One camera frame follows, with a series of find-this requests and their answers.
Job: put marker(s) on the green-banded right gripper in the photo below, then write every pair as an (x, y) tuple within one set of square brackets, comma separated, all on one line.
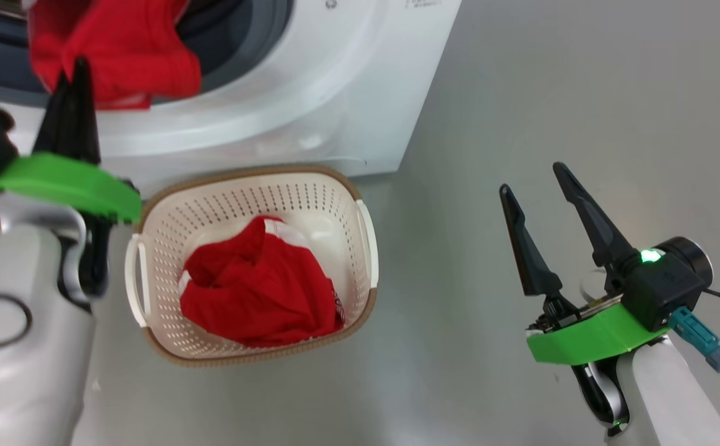
[(589, 337)]

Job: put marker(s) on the white front-load washing machine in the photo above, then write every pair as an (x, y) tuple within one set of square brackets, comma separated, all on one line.
[(285, 111)]

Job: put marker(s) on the small printed text label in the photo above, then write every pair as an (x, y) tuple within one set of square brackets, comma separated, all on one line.
[(425, 3)]

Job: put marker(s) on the red shorts with white stripes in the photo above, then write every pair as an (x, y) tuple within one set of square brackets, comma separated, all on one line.
[(254, 291)]

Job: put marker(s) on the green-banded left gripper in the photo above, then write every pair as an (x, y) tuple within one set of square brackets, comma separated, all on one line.
[(62, 179)]

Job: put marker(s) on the red garment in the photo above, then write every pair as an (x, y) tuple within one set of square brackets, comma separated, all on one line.
[(124, 49)]

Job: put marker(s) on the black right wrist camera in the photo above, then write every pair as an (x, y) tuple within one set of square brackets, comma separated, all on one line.
[(669, 282)]

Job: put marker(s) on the cream basket with brown rim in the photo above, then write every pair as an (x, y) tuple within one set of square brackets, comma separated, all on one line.
[(242, 192)]

